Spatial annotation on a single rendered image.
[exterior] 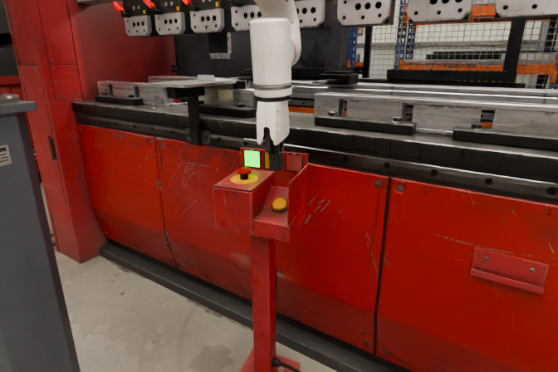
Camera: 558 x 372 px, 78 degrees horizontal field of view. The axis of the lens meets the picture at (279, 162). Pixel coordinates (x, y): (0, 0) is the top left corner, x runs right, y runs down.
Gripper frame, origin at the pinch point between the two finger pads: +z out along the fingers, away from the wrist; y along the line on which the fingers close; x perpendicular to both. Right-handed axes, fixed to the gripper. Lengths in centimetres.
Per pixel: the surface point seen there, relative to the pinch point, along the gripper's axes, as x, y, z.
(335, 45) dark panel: -5, -96, -21
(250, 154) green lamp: -11.6, -10.0, 3.1
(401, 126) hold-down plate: 27.5, -27.0, -2.4
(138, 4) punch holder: -81, -58, -41
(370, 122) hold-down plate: 19.0, -28.8, -2.7
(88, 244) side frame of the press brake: -130, -41, 78
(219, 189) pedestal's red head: -13.2, 5.6, 6.7
